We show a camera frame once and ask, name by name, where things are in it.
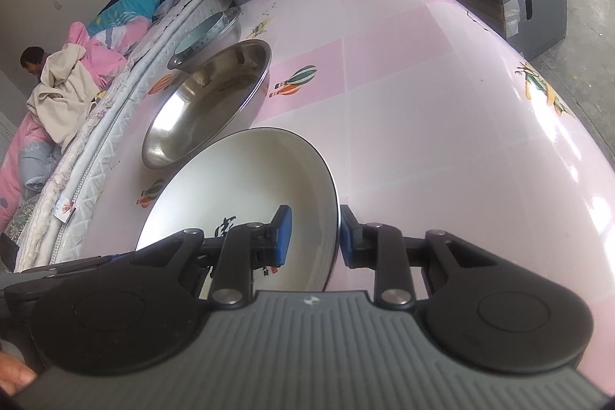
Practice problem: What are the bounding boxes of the white quilted mattress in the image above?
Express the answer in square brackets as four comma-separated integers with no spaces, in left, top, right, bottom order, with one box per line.
[12,0,228,275]

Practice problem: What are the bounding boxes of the stainless steel bowl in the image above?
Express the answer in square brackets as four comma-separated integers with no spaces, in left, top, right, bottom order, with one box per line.
[166,6,243,71]

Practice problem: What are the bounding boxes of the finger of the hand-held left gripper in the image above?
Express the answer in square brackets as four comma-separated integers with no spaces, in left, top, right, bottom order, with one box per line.
[3,268,116,299]
[21,255,128,277]

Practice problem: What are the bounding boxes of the pink printed tablecloth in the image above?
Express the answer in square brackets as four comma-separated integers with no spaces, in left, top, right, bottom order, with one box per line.
[77,0,615,386]

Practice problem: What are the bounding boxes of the beige cloth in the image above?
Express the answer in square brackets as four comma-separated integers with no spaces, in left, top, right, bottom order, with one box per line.
[26,42,100,148]

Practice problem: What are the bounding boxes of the blue and white ceramic bowl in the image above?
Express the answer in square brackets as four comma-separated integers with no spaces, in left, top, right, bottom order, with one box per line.
[172,12,231,58]

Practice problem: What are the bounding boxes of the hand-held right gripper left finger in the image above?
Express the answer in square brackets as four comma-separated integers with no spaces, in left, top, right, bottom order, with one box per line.
[113,204,294,311]

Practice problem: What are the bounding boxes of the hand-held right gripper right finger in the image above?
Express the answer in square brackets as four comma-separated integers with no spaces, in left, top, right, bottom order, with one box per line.
[339,204,486,311]

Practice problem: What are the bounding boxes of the pink and blue printed quilt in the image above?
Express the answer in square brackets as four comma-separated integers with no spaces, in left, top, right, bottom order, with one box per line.
[0,0,160,239]

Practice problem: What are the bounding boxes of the large stainless steel basin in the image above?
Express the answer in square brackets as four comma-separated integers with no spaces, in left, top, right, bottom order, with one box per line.
[141,38,273,169]

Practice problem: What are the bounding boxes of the white plate with black print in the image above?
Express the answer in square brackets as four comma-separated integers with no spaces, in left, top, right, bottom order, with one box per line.
[135,127,341,296]

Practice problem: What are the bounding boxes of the person's head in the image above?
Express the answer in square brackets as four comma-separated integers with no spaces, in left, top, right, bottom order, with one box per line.
[20,46,49,80]

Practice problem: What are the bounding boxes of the floral patterned cloth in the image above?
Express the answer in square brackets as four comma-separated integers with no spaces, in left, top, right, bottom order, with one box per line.
[2,194,47,244]

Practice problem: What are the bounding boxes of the person's left hand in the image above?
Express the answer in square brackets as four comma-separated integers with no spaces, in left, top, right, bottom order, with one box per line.
[0,351,38,397]

